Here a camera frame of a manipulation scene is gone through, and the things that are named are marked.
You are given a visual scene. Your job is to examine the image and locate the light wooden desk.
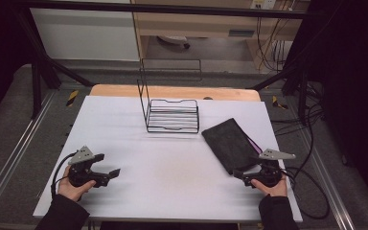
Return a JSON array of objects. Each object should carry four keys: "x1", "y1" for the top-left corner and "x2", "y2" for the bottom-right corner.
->
[{"x1": 130, "y1": 0, "x2": 311, "y2": 70}]

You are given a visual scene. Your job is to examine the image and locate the person's right hand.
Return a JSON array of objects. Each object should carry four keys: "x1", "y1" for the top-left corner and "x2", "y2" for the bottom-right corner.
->
[{"x1": 250, "y1": 173, "x2": 289, "y2": 198}]

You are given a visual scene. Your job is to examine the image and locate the white power strip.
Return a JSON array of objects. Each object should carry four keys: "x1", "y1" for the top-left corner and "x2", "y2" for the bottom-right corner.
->
[{"x1": 249, "y1": 0, "x2": 277, "y2": 10}]

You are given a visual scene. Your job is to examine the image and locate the aluminium rail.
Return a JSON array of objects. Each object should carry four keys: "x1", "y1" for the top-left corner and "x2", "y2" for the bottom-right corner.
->
[
  {"x1": 295, "y1": 127, "x2": 356, "y2": 230},
  {"x1": 0, "y1": 90, "x2": 57, "y2": 219}
]

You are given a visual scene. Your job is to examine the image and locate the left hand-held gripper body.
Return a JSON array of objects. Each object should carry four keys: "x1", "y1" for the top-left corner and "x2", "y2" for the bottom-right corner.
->
[{"x1": 67, "y1": 145, "x2": 111, "y2": 189}]

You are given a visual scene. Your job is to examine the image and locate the black cloth pouch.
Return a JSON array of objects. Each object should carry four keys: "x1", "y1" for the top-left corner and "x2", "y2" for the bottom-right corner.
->
[{"x1": 200, "y1": 118, "x2": 265, "y2": 176}]

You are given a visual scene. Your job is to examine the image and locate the person's left hand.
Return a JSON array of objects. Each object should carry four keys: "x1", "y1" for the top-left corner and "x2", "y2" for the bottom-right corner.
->
[{"x1": 57, "y1": 165, "x2": 97, "y2": 203}]

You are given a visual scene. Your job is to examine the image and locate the black metal stand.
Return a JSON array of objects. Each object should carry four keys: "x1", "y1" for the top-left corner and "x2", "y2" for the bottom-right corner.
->
[
  {"x1": 250, "y1": 60, "x2": 310, "y2": 126},
  {"x1": 12, "y1": 9, "x2": 95, "y2": 120}
]

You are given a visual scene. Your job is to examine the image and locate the hand-held gripper cable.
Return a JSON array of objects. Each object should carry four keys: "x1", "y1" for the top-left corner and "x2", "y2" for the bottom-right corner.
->
[
  {"x1": 50, "y1": 152, "x2": 78, "y2": 197},
  {"x1": 279, "y1": 166, "x2": 331, "y2": 220}
]

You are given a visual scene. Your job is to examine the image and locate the black wire rack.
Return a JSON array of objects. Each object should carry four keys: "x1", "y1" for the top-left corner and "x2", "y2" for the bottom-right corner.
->
[{"x1": 136, "y1": 57, "x2": 203, "y2": 134}]

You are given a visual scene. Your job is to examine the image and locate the right hand-held gripper cable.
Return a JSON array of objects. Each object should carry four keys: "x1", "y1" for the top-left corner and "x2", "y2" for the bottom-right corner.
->
[{"x1": 279, "y1": 166, "x2": 331, "y2": 220}]

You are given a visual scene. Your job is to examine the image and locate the black floor cables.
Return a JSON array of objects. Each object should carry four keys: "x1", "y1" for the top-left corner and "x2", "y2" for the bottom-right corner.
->
[{"x1": 269, "y1": 82, "x2": 325, "y2": 180}]

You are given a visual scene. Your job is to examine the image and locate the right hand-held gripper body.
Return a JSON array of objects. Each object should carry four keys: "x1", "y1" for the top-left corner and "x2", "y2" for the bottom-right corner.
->
[{"x1": 242, "y1": 148, "x2": 296, "y2": 189}]

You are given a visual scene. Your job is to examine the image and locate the black metal crossbar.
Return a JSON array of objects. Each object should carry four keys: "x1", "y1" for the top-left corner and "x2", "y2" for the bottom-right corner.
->
[{"x1": 12, "y1": 0, "x2": 320, "y2": 20}]

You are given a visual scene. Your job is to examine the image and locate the hanging cable bundle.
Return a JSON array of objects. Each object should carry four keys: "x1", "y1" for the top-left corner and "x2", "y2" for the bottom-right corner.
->
[{"x1": 255, "y1": 15, "x2": 296, "y2": 73}]

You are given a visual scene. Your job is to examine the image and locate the yellow black tape strip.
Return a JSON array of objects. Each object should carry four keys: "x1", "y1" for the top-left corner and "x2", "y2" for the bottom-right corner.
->
[
  {"x1": 271, "y1": 95, "x2": 289, "y2": 110},
  {"x1": 65, "y1": 89, "x2": 80, "y2": 108}
]

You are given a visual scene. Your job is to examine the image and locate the black curtain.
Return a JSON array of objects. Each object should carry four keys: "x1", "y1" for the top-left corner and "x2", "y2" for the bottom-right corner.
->
[
  {"x1": 0, "y1": 0, "x2": 35, "y2": 128},
  {"x1": 310, "y1": 0, "x2": 368, "y2": 209}
]

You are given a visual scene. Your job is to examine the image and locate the left hand-held gripper cable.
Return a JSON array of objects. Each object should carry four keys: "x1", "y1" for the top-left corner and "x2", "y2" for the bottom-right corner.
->
[{"x1": 50, "y1": 152, "x2": 78, "y2": 197}]

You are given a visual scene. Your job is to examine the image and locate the white cabinet panel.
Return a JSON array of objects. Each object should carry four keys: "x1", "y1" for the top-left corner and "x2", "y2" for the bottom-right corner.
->
[{"x1": 30, "y1": 8, "x2": 141, "y2": 62}]

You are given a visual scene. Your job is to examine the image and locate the white chair base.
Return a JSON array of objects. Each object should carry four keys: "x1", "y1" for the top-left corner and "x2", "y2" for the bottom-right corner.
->
[{"x1": 157, "y1": 34, "x2": 192, "y2": 50}]

